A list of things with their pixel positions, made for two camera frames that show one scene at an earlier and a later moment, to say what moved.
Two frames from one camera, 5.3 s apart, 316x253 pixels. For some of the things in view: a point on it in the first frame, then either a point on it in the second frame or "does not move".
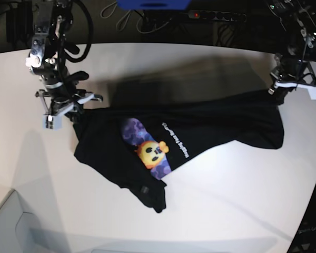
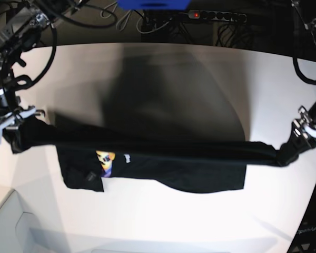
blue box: (155, 5) does not move
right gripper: (290, 67) to (305, 130)
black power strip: (217, 15) does not move
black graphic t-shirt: (138, 146) to (86, 155)
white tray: (12, 230) does not move
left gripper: (60, 91) to (4, 115)
